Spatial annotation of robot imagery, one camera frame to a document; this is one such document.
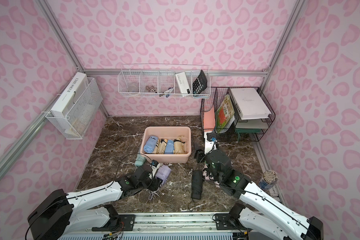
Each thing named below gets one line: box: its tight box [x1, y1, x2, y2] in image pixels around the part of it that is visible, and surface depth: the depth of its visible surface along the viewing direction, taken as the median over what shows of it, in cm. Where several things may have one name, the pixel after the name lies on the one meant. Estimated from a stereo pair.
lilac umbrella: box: [155, 164, 172, 187], surface depth 89 cm
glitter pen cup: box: [258, 170, 279, 191], surface depth 70 cm
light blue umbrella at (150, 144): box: [143, 135, 159, 154], surface depth 88 cm
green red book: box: [215, 94, 235, 134], surface depth 105 cm
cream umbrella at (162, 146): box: [157, 138, 168, 154], surface depth 98 cm
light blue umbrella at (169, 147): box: [164, 139, 175, 154], surface depth 99 cm
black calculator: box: [192, 69, 208, 94], surface depth 93 cm
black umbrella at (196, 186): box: [191, 170, 203, 200], surface depth 85 cm
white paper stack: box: [230, 87, 272, 120], surface depth 97 cm
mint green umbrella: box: [134, 153, 146, 167], surface depth 95 cm
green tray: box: [234, 128, 262, 142], surface depth 99 cm
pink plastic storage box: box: [140, 126, 192, 164], surface depth 96 cm
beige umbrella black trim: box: [173, 135, 186, 154], surface depth 100 cm
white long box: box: [50, 72, 89, 117], surface depth 72 cm
